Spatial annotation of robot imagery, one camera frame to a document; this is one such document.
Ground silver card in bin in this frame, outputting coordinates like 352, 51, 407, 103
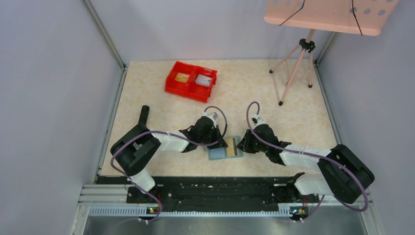
195, 74, 212, 87

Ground pink tripod stand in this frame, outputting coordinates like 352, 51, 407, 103
269, 29, 316, 106

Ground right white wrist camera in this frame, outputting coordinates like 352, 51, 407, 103
252, 117, 267, 128

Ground red two-compartment bin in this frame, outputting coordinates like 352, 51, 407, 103
164, 61, 217, 103

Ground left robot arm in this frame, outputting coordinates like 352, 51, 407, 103
110, 113, 228, 192

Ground pink perforated tray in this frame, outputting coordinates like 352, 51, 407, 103
264, 0, 399, 36

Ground green card holder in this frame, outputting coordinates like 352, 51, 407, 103
203, 136, 243, 160

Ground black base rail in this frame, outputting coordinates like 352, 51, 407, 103
96, 176, 321, 215

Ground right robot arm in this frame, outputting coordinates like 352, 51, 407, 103
237, 124, 375, 204

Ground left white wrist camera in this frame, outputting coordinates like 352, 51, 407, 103
203, 112, 218, 125

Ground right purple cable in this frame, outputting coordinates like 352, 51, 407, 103
246, 101, 370, 223

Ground blue credit card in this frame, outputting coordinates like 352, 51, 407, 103
208, 148, 227, 161

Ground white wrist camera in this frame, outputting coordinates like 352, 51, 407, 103
252, 117, 267, 128
203, 112, 218, 125

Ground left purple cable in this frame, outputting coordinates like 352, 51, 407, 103
110, 105, 228, 223

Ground gold card in bin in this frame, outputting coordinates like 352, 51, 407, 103
175, 72, 189, 83

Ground purple cable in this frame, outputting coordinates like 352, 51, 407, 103
110, 105, 228, 223
246, 101, 370, 223

